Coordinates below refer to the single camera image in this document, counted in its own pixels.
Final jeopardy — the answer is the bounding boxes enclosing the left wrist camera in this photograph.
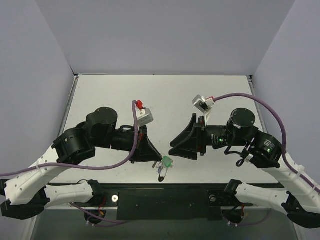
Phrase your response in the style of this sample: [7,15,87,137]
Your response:
[135,100,154,128]

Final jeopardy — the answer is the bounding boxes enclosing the green plastic key tag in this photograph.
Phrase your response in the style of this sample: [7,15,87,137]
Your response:
[162,156,173,169]

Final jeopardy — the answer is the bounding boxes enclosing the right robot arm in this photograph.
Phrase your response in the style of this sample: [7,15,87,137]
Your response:
[169,108,320,229]

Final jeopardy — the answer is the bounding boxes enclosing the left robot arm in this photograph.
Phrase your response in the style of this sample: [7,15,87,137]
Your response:
[0,102,162,220]

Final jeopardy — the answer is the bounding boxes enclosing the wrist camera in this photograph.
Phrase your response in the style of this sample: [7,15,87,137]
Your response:
[135,100,154,128]
[192,95,215,113]

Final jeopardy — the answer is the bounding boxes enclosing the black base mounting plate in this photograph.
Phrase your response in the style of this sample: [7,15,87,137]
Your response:
[87,183,242,221]

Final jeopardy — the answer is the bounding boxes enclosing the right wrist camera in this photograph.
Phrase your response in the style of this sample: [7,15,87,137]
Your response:
[192,95,215,113]

